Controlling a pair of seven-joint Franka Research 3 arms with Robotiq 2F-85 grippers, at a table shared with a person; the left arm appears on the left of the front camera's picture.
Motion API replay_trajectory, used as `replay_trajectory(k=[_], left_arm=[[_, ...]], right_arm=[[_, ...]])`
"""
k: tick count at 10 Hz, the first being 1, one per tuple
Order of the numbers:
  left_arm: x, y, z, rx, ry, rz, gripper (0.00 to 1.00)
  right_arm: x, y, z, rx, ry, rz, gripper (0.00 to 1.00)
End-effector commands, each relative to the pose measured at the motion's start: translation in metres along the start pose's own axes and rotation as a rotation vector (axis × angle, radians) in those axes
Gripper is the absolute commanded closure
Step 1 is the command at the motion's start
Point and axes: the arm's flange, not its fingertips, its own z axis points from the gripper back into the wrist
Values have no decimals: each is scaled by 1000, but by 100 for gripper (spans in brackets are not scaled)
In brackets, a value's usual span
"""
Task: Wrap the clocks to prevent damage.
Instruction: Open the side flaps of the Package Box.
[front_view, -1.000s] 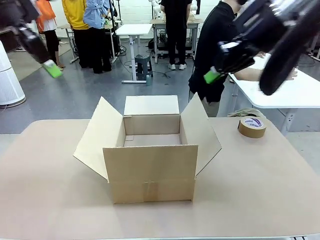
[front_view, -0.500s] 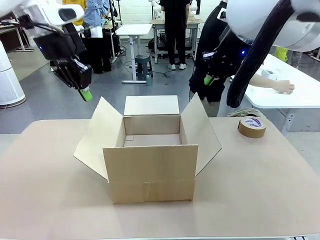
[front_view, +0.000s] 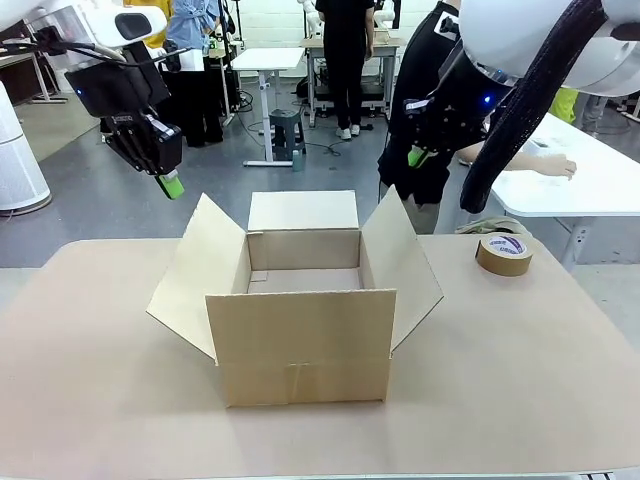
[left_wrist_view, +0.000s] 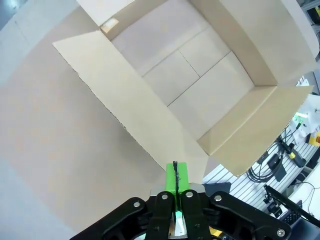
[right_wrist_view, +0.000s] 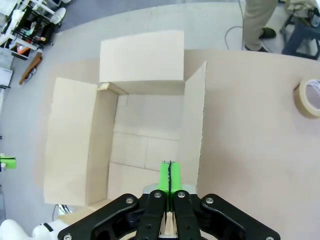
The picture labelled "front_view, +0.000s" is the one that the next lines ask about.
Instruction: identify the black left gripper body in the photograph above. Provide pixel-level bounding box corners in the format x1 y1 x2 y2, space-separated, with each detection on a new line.
63 46 174 146

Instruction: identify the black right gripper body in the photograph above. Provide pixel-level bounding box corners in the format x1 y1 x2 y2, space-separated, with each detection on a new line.
448 47 507 124

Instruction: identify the brown cardboard box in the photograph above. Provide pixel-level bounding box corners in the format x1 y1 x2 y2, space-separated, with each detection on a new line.
145 183 445 409

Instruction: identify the person's left forearm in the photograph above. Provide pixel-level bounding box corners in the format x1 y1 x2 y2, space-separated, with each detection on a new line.
456 140 547 177

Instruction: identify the person's left hand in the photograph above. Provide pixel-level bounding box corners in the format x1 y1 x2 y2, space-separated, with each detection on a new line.
542 153 578 181

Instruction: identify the person in black shirt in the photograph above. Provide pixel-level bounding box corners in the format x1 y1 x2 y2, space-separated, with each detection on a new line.
376 0 502 236

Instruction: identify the bystander in yellow shirt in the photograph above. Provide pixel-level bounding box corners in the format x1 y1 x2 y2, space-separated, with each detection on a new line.
122 0 175 51

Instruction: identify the neon yellow garment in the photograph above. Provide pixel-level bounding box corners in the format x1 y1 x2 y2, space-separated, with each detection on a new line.
548 85 577 125

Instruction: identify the bystander in blue shirt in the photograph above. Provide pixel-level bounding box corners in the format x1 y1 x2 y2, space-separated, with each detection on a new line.
160 0 227 149

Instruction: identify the brown wooden desk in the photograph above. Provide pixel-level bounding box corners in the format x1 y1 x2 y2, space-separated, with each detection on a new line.
0 49 69 107

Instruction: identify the beige cloth bag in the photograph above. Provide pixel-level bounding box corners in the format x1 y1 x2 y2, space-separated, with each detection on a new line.
453 215 527 237

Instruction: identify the white cylindrical air purifier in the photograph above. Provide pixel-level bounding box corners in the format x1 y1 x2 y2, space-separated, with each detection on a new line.
0 78 53 215

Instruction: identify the grey green plastic stool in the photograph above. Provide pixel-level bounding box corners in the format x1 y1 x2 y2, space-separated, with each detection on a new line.
268 108 308 163

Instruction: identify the bystander in black clothes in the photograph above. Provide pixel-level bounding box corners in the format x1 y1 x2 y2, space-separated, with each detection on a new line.
313 0 377 142

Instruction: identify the brown packing tape roll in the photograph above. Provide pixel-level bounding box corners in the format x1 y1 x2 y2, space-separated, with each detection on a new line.
474 231 533 278

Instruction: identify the white standing desk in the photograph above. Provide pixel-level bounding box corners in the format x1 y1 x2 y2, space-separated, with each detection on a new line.
229 46 307 169

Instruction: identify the white rounded table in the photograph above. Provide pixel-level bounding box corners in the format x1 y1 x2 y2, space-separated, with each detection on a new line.
487 111 640 274

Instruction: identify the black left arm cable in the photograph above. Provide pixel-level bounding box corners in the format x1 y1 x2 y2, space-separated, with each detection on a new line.
0 25 129 65

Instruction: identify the thick black cable sleeve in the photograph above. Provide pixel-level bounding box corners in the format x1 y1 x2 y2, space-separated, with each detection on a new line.
459 0 612 215

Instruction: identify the metal frame work table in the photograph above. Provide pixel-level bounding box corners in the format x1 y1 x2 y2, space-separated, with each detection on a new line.
298 35 405 129

